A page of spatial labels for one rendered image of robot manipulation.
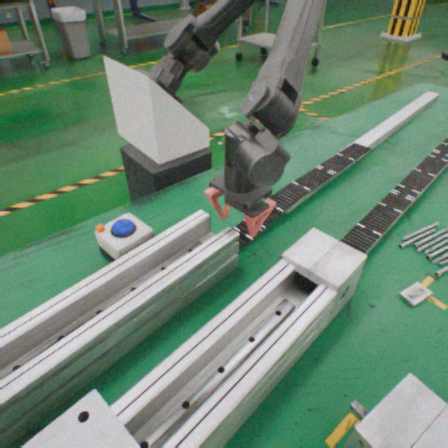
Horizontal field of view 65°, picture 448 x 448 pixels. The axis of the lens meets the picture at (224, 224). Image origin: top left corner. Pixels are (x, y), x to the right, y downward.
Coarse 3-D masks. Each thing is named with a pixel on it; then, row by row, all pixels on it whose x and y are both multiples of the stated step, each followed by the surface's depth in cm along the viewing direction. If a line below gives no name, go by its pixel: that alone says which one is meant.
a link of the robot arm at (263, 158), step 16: (256, 96) 54; (240, 112) 55; (240, 144) 54; (256, 144) 52; (272, 144) 50; (240, 160) 53; (256, 160) 50; (272, 160) 50; (288, 160) 52; (256, 176) 51; (272, 176) 52
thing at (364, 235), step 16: (432, 160) 91; (416, 176) 85; (432, 176) 85; (400, 192) 80; (416, 192) 80; (384, 208) 75; (400, 208) 75; (368, 224) 71; (384, 224) 71; (352, 240) 67; (368, 240) 67
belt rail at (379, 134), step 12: (432, 96) 129; (408, 108) 120; (420, 108) 121; (396, 120) 112; (408, 120) 117; (372, 132) 105; (384, 132) 105; (360, 144) 99; (372, 144) 100; (312, 192) 84
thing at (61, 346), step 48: (192, 240) 64; (96, 288) 52; (144, 288) 51; (192, 288) 58; (0, 336) 45; (48, 336) 49; (96, 336) 46; (144, 336) 54; (0, 384) 40; (48, 384) 43; (0, 432) 41
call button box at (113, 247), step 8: (128, 216) 69; (112, 224) 67; (136, 224) 67; (144, 224) 67; (96, 232) 65; (104, 232) 65; (112, 232) 64; (136, 232) 65; (144, 232) 65; (152, 232) 66; (104, 240) 64; (112, 240) 63; (120, 240) 63; (128, 240) 63; (136, 240) 64; (144, 240) 65; (104, 248) 66; (112, 248) 62; (120, 248) 62; (128, 248) 63; (104, 256) 68; (112, 256) 65; (120, 256) 62
